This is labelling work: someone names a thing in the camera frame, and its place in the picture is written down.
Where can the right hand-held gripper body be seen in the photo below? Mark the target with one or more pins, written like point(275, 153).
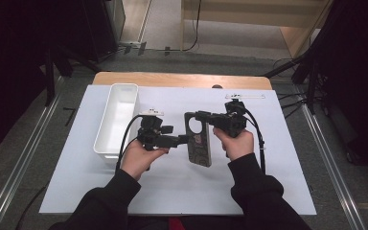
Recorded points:
point(231, 123)

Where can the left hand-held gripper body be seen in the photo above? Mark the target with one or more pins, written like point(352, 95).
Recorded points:
point(151, 134)

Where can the dark patterned phone case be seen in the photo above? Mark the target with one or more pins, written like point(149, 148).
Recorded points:
point(201, 150)

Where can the white plastic bin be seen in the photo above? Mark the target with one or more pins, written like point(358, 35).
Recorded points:
point(118, 111)

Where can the person's right hand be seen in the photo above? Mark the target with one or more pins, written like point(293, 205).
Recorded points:
point(238, 145)

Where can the person's left hand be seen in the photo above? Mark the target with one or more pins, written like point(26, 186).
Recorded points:
point(137, 159)

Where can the white table board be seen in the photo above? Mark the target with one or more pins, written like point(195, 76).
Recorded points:
point(172, 191)

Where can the black hex key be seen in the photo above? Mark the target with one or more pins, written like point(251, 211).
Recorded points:
point(71, 117)

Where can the person's red garment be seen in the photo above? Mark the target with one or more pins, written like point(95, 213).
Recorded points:
point(175, 223)

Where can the person's dark clothing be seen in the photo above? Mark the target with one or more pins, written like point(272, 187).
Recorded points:
point(153, 224)

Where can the black metal stand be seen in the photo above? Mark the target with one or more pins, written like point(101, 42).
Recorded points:
point(49, 83)
point(313, 83)

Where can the light wooden shelf unit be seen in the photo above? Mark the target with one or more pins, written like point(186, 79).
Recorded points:
point(236, 16)

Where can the black cabinet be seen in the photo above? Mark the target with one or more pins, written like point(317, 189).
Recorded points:
point(99, 28)

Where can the black curtain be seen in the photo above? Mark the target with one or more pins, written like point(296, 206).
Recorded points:
point(357, 64)
point(12, 64)

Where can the metal floor rail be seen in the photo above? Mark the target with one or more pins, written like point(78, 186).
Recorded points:
point(329, 159)
point(25, 159)

